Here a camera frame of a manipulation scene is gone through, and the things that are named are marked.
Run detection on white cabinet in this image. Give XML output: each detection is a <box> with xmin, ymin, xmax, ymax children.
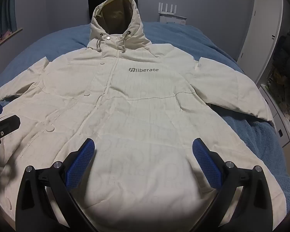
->
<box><xmin>258</xmin><ymin>82</ymin><xmax>290</xmax><ymax>148</ymax></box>

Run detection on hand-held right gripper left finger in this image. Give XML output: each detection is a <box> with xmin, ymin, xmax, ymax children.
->
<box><xmin>16</xmin><ymin>138</ymin><xmax>97</xmax><ymax>232</ymax></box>

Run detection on blue fleece blanket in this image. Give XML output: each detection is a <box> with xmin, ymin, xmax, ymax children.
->
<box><xmin>0</xmin><ymin>22</ymin><xmax>290</xmax><ymax>208</ymax></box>

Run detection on wooden ledge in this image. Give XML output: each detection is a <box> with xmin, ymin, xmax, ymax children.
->
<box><xmin>0</xmin><ymin>28</ymin><xmax>23</xmax><ymax>54</ymax></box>

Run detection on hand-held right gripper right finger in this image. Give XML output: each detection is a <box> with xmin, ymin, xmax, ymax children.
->
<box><xmin>192</xmin><ymin>138</ymin><xmax>277</xmax><ymax>232</ymax></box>

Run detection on dark hanging clothes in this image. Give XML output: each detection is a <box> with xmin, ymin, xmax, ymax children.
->
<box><xmin>272</xmin><ymin>22</ymin><xmax>290</xmax><ymax>136</ymax></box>

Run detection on white quilted duvet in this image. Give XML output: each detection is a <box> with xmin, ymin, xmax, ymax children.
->
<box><xmin>0</xmin><ymin>0</ymin><xmax>284</xmax><ymax>232</ymax></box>

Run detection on white door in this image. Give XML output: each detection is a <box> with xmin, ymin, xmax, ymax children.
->
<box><xmin>237</xmin><ymin>0</ymin><xmax>284</xmax><ymax>85</ymax></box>

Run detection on white router with antennas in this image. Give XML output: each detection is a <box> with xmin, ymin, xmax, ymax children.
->
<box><xmin>158</xmin><ymin>2</ymin><xmax>187</xmax><ymax>25</ymax></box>

